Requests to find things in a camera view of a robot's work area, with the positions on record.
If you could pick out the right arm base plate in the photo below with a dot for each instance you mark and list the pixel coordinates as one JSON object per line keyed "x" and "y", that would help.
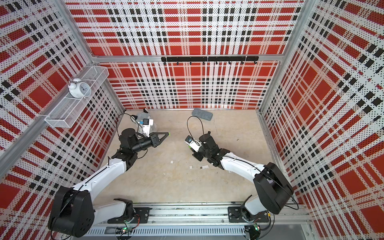
{"x": 239, "y": 214}

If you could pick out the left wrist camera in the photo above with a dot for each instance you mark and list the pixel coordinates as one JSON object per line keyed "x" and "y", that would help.
{"x": 147, "y": 127}

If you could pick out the white alarm clock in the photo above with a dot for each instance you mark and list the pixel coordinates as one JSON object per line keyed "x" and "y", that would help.
{"x": 79, "y": 89}

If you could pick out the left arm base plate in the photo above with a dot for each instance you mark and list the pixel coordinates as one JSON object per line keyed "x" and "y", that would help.
{"x": 137, "y": 215}

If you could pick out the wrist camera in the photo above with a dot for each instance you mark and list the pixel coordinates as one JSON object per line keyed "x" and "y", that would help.
{"x": 147, "y": 127}
{"x": 192, "y": 143}

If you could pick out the black hook rail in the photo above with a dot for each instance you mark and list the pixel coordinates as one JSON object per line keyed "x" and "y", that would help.
{"x": 210, "y": 59}

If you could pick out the grey rectangular box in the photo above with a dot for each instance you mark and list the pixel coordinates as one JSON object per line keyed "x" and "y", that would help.
{"x": 202, "y": 114}

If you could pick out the husky plush toy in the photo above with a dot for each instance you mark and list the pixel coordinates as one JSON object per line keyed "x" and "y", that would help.
{"x": 138, "y": 118}

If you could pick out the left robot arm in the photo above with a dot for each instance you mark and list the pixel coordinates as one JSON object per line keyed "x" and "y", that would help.
{"x": 73, "y": 212}

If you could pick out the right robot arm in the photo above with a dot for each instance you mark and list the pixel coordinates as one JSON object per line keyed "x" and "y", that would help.
{"x": 273, "y": 189}

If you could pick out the white wire basket shelf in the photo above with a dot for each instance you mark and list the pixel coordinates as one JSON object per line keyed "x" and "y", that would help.
{"x": 68, "y": 109}

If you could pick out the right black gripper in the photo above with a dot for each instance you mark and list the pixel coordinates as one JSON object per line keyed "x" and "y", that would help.
{"x": 197, "y": 156}

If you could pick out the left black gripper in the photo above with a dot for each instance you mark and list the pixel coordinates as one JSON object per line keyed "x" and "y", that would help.
{"x": 154, "y": 138}

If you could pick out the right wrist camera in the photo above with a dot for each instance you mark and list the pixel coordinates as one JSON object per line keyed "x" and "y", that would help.
{"x": 192, "y": 143}

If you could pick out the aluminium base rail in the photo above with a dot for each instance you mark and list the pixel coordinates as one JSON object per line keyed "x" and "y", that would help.
{"x": 211, "y": 213}

